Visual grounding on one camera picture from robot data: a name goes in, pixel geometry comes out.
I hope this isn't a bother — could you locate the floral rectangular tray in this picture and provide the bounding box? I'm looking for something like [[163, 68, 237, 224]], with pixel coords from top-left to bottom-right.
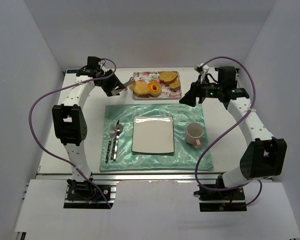
[[130, 71, 182, 100]]

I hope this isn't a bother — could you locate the brown bread slice front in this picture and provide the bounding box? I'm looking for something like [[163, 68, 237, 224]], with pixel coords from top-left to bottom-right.
[[169, 80, 181, 90]]

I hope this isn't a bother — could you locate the orange donut bread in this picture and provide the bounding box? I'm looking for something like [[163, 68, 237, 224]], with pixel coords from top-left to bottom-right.
[[147, 81, 162, 97]]

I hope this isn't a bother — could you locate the pink mug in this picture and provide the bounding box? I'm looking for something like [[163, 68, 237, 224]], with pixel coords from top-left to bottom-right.
[[185, 122, 204, 148]]

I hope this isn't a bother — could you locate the white square plate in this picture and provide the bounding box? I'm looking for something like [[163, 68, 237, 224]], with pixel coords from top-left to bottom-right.
[[132, 116, 175, 155]]

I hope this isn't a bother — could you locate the brown bread slice back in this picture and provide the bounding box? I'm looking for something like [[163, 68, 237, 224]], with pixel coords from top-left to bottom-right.
[[159, 71, 178, 85]]

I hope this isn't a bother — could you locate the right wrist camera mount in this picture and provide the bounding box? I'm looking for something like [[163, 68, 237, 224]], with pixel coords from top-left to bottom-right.
[[194, 63, 209, 83]]

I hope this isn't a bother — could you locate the aluminium table frame rail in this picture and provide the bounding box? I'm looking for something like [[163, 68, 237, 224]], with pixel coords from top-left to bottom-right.
[[34, 172, 274, 182]]

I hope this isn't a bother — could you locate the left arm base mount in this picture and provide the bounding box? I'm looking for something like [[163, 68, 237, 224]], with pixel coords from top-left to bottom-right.
[[63, 179, 116, 210]]

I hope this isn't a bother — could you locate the table knife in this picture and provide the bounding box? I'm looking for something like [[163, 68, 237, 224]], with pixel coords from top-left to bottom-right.
[[115, 120, 120, 132]]

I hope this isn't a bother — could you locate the silver fork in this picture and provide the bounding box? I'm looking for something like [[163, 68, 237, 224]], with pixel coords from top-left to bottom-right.
[[105, 123, 115, 164]]

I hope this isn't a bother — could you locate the green satin placemat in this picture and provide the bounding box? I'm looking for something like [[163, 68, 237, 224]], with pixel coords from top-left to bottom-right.
[[99, 103, 209, 173]]

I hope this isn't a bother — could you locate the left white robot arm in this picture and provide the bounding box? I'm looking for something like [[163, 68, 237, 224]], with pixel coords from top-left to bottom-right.
[[52, 56, 130, 183]]

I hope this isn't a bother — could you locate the yellow toast bread slice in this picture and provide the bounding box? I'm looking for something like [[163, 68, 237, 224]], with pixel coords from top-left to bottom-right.
[[130, 81, 150, 96]]

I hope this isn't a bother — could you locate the blue label sticker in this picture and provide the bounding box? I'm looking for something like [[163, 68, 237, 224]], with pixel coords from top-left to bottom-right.
[[66, 69, 79, 74]]

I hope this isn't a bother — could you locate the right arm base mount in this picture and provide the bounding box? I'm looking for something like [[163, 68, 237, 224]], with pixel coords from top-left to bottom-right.
[[193, 186, 247, 212]]

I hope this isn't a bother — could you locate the silver spoon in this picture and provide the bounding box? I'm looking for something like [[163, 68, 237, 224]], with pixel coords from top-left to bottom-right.
[[111, 123, 123, 162]]

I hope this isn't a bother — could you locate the brown bread slice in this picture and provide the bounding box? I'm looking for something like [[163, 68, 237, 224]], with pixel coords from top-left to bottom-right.
[[169, 80, 181, 90], [159, 71, 178, 85]]

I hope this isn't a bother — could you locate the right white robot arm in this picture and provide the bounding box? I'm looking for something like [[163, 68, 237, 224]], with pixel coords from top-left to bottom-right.
[[179, 65, 287, 191]]

